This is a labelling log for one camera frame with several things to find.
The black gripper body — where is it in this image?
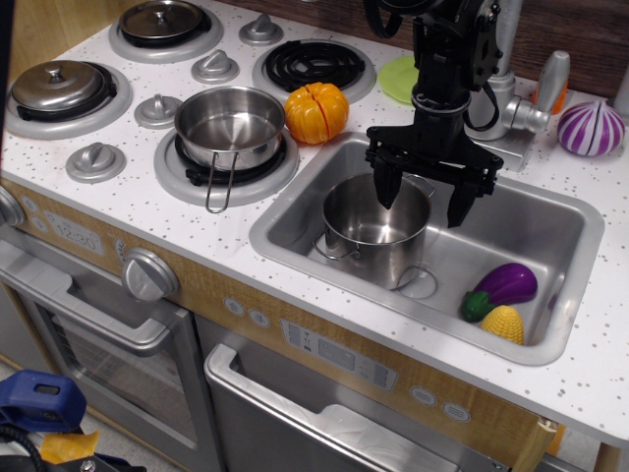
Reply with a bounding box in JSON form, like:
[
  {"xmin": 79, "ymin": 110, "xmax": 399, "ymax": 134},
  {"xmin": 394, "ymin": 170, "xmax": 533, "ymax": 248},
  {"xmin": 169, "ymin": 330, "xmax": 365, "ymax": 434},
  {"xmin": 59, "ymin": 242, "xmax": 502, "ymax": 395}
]
[{"xmin": 366, "ymin": 92, "xmax": 502, "ymax": 195}]

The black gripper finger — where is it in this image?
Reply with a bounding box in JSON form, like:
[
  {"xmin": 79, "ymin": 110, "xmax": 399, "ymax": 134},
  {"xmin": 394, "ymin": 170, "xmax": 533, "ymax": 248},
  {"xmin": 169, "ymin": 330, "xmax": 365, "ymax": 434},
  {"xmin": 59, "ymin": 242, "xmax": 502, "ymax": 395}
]
[
  {"xmin": 373, "ymin": 164, "xmax": 402, "ymax": 209},
  {"xmin": 447, "ymin": 181, "xmax": 481, "ymax": 228}
]

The tall steel pot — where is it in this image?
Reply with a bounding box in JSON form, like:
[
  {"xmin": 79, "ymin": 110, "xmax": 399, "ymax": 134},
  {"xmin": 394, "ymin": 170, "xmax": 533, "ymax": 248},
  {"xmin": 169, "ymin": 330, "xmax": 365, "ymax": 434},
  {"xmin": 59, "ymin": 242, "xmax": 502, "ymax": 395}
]
[{"xmin": 313, "ymin": 173, "xmax": 435, "ymax": 290}]

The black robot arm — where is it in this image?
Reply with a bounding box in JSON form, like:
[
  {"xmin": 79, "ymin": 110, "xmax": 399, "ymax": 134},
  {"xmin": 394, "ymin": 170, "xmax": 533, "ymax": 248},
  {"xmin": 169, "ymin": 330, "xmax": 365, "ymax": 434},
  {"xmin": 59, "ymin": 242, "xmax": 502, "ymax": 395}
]
[{"xmin": 364, "ymin": 1, "xmax": 503, "ymax": 227}]

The grey toy sink basin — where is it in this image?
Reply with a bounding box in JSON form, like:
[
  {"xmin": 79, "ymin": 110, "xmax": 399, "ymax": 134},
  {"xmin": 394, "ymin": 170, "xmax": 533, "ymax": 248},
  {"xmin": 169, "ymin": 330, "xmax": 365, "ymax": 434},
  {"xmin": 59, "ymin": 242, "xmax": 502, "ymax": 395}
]
[{"xmin": 250, "ymin": 133, "xmax": 604, "ymax": 366}]

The steel pot lid rear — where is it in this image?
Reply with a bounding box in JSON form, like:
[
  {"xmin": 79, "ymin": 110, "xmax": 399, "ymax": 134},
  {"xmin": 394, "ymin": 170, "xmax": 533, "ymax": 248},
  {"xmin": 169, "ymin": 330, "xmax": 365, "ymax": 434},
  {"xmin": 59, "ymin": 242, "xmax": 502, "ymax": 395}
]
[{"xmin": 119, "ymin": 0, "xmax": 204, "ymax": 40}]

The steel pot lid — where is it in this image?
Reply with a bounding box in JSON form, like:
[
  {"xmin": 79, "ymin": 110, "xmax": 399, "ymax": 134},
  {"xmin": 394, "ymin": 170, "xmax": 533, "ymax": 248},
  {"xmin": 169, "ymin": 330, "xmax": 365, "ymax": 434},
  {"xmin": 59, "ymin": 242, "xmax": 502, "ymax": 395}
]
[
  {"xmin": 12, "ymin": 60, "xmax": 105, "ymax": 111},
  {"xmin": 119, "ymin": 0, "xmax": 204, "ymax": 40}
]

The steel pot lid left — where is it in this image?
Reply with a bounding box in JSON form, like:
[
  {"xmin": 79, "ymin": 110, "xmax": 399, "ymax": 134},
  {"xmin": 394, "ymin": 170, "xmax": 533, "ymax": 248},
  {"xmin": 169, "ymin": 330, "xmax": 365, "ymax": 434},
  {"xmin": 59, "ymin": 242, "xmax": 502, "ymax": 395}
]
[{"xmin": 12, "ymin": 60, "xmax": 105, "ymax": 111}]

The silver toy faucet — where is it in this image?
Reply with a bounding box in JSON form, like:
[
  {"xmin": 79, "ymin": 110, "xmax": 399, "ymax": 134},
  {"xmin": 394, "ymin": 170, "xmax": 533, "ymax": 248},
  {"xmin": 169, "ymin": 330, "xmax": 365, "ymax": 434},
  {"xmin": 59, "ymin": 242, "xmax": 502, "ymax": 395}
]
[{"xmin": 466, "ymin": 0, "xmax": 551, "ymax": 172}]

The green plastic plate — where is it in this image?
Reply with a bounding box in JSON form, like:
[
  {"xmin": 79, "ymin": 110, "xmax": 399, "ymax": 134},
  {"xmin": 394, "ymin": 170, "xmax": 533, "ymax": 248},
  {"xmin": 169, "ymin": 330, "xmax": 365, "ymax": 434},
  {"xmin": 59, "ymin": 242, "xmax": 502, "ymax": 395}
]
[{"xmin": 377, "ymin": 56, "xmax": 418, "ymax": 105}]

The orange toy pumpkin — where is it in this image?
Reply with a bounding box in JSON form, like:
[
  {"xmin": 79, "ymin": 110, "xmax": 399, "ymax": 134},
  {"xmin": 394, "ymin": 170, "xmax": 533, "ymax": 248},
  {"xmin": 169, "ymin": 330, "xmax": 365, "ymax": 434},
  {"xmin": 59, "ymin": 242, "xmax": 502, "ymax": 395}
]
[{"xmin": 284, "ymin": 83, "xmax": 350, "ymax": 145}]

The purple toy eggplant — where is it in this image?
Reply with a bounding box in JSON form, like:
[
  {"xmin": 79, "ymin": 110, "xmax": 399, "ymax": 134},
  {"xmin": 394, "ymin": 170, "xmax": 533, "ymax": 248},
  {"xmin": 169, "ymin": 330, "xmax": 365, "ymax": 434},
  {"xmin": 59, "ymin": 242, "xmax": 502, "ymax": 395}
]
[{"xmin": 461, "ymin": 263, "xmax": 538, "ymax": 323}]

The yellow toy corn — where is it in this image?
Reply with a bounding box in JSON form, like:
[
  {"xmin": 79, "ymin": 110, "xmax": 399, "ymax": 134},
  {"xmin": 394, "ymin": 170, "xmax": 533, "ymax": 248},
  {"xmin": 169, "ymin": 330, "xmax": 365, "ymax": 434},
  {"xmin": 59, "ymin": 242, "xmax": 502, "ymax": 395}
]
[{"xmin": 480, "ymin": 305, "xmax": 525, "ymax": 345}]

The black coil burner rear right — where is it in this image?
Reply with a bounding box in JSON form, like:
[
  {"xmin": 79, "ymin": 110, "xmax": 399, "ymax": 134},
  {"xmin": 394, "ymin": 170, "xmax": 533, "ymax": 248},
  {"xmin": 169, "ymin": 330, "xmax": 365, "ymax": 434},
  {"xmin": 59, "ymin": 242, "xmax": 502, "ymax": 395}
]
[{"xmin": 262, "ymin": 40, "xmax": 367, "ymax": 92}]

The black coil burner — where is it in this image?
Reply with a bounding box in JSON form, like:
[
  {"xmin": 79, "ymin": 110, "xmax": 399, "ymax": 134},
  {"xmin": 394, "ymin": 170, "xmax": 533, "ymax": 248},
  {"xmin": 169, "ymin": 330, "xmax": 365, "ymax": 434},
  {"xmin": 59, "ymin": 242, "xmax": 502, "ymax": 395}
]
[
  {"xmin": 262, "ymin": 40, "xmax": 367, "ymax": 92},
  {"xmin": 174, "ymin": 131, "xmax": 289, "ymax": 188}
]

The purple striped toy onion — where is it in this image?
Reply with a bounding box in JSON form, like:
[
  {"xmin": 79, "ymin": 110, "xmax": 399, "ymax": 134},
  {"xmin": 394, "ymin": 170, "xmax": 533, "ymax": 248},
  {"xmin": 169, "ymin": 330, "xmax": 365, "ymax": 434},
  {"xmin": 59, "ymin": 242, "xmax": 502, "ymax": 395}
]
[{"xmin": 557, "ymin": 100, "xmax": 625, "ymax": 157}]

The black coil burner front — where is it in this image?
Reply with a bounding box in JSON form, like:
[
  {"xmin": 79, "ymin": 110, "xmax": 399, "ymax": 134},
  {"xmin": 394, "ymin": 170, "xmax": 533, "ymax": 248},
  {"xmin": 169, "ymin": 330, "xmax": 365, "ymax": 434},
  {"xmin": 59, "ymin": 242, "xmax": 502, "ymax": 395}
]
[{"xmin": 174, "ymin": 131, "xmax": 289, "ymax": 188}]

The silver stove knob rear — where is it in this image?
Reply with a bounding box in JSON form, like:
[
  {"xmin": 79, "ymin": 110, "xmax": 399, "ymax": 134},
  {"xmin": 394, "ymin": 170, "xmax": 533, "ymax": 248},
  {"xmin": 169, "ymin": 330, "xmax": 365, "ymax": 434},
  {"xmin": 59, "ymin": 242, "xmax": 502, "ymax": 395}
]
[{"xmin": 239, "ymin": 14, "xmax": 284, "ymax": 46}]

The silver stove knob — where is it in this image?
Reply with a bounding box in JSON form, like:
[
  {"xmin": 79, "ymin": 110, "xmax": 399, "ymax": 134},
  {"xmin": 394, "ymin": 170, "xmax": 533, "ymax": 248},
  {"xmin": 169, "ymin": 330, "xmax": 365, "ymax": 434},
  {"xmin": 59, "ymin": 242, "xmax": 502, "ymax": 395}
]
[
  {"xmin": 191, "ymin": 49, "xmax": 240, "ymax": 85},
  {"xmin": 239, "ymin": 14, "xmax": 284, "ymax": 46},
  {"xmin": 134, "ymin": 93, "xmax": 183, "ymax": 130},
  {"xmin": 65, "ymin": 143, "xmax": 126, "ymax": 184}
]

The silver stove knob left centre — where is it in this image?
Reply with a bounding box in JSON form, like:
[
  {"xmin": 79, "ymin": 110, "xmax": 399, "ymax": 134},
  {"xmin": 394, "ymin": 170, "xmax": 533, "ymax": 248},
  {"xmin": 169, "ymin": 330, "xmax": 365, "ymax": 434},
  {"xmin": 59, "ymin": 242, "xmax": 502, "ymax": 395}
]
[{"xmin": 134, "ymin": 93, "xmax": 183, "ymax": 130}]

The large silver oven dial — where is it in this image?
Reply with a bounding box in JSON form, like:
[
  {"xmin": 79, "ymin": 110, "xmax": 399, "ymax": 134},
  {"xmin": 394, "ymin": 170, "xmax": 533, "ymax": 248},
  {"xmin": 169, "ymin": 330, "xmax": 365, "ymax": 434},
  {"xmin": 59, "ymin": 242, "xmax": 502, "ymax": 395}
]
[{"xmin": 121, "ymin": 248, "xmax": 180, "ymax": 302}]

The silver dishwasher door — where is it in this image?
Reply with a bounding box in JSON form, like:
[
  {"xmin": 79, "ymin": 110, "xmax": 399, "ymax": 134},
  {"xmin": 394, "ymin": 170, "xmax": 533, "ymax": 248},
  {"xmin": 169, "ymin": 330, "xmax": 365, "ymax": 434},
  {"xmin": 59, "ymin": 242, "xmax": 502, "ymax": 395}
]
[{"xmin": 196, "ymin": 317, "xmax": 508, "ymax": 471}]

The silver stove knob front left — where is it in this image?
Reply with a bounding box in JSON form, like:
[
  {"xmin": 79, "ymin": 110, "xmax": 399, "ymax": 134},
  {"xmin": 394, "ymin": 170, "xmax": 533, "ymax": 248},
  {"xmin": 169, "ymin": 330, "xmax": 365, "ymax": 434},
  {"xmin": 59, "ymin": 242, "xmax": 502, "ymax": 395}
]
[{"xmin": 65, "ymin": 143, "xmax": 126, "ymax": 184}]

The silver oven door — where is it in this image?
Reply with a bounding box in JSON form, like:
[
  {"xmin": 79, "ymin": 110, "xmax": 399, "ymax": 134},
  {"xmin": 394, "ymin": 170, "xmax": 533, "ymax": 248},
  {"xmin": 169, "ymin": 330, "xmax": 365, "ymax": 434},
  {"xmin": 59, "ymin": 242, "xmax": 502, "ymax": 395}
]
[{"xmin": 1, "ymin": 230, "xmax": 224, "ymax": 471}]

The blue clamp tool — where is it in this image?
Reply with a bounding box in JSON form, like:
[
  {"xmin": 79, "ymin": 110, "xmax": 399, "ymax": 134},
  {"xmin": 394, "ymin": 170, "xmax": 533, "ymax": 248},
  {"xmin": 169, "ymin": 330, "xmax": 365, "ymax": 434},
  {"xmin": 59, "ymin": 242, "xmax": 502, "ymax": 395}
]
[{"xmin": 1, "ymin": 370, "xmax": 86, "ymax": 433}]

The yellow cloth scrap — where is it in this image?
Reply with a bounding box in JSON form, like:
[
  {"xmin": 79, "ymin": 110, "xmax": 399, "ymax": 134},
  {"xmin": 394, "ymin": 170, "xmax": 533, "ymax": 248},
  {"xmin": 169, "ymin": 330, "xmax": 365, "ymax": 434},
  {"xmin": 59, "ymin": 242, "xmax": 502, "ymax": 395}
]
[{"xmin": 39, "ymin": 431, "xmax": 100, "ymax": 465}]

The orange toy behind faucet handle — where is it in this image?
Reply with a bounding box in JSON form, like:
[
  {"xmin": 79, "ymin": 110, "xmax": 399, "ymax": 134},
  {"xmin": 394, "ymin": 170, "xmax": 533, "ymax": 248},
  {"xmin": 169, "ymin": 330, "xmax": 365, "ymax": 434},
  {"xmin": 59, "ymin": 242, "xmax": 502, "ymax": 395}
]
[{"xmin": 532, "ymin": 84, "xmax": 568, "ymax": 115}]

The silver faucet lever handle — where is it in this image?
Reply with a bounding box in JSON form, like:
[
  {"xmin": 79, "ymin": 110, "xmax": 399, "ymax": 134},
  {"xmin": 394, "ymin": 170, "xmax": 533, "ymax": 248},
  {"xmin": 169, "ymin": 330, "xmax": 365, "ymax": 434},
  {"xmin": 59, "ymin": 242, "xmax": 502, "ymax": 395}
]
[{"xmin": 537, "ymin": 50, "xmax": 571, "ymax": 113}]

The steel saucepan with wire handle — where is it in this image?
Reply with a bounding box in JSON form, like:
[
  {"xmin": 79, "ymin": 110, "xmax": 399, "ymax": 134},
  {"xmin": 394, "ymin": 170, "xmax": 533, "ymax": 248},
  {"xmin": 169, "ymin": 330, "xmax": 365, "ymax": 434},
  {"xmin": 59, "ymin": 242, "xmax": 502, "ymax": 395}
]
[{"xmin": 174, "ymin": 86, "xmax": 285, "ymax": 213}]

